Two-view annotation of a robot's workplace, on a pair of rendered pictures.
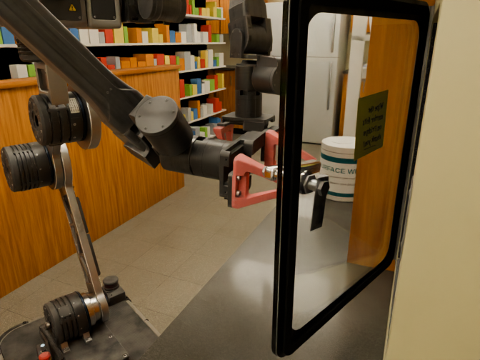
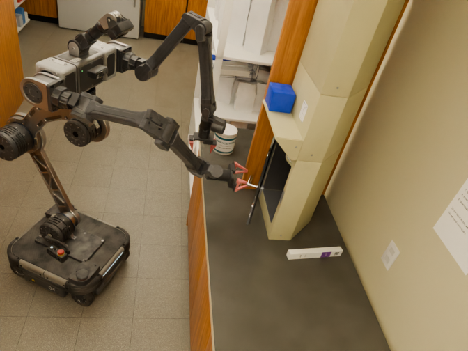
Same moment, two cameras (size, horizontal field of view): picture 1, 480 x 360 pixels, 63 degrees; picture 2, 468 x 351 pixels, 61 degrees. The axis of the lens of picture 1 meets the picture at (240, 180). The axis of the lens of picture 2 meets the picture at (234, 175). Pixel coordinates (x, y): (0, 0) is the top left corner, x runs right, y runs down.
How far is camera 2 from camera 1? 1.44 m
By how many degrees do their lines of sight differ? 38
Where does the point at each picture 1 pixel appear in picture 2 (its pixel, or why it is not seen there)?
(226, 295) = (214, 209)
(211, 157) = (225, 176)
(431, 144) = (288, 187)
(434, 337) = (284, 215)
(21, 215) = not seen: outside the picture
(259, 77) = (215, 128)
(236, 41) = (205, 113)
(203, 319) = (214, 219)
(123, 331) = (88, 228)
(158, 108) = (216, 168)
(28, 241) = not seen: outside the picture
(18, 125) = not seen: outside the picture
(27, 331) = (24, 242)
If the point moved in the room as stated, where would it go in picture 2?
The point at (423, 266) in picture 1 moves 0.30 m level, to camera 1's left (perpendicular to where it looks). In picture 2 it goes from (284, 205) to (226, 219)
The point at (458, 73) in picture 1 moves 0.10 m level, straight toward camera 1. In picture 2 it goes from (294, 177) to (297, 193)
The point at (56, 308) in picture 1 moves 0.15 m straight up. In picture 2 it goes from (55, 225) to (53, 207)
